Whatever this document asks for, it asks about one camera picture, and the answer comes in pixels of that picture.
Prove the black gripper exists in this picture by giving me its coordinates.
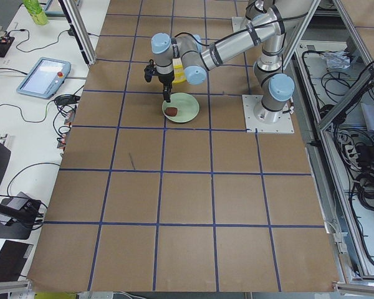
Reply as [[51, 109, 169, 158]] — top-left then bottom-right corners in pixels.
[[156, 64, 175, 103]]

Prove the yellow steamer tray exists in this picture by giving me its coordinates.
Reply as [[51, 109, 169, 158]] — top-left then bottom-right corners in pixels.
[[173, 58, 186, 84]]

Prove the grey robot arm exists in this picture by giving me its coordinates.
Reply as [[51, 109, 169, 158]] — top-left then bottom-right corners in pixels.
[[144, 1, 310, 124]]

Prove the brown bun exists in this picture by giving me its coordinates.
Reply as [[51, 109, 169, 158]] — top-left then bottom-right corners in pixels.
[[165, 107, 178, 117]]

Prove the light green round plate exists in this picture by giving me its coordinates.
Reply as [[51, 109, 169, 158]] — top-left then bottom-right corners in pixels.
[[162, 93, 199, 123]]

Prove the teach pendant tablet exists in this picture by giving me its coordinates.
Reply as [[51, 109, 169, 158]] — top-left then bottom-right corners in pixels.
[[16, 57, 71, 99]]

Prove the green bottle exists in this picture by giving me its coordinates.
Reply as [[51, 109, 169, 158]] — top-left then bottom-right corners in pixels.
[[22, 0, 49, 26]]

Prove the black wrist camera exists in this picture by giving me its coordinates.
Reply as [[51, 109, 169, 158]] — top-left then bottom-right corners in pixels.
[[144, 59, 158, 83]]

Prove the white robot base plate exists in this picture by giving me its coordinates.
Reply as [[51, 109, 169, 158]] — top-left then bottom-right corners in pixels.
[[242, 95, 295, 135]]

